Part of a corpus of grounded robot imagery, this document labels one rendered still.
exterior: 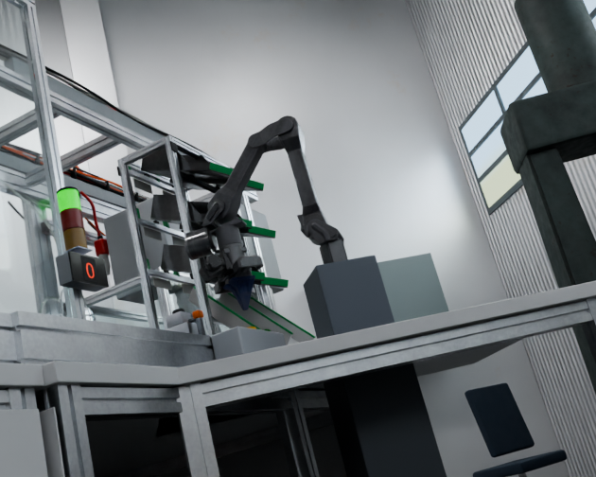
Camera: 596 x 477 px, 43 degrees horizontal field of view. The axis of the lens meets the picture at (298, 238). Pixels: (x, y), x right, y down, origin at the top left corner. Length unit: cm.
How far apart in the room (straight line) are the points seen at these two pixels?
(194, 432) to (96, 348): 22
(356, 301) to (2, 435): 86
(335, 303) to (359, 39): 574
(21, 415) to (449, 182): 595
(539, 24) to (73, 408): 343
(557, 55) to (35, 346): 329
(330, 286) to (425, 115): 544
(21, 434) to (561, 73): 339
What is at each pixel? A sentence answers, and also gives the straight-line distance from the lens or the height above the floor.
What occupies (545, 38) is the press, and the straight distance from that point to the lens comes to 412.
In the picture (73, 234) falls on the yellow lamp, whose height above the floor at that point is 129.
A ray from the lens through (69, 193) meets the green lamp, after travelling 188.
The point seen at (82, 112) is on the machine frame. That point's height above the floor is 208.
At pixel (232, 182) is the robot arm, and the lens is 184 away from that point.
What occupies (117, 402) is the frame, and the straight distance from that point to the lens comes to 121.
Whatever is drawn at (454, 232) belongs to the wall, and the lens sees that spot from 660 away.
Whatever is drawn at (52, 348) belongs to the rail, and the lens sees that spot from 122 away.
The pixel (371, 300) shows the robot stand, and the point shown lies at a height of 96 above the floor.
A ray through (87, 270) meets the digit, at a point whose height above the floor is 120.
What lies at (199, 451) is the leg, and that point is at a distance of 133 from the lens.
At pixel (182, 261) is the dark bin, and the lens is 218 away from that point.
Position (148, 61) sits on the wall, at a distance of 677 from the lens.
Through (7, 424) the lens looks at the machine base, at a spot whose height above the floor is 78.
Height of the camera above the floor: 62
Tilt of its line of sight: 18 degrees up
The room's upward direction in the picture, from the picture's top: 15 degrees counter-clockwise
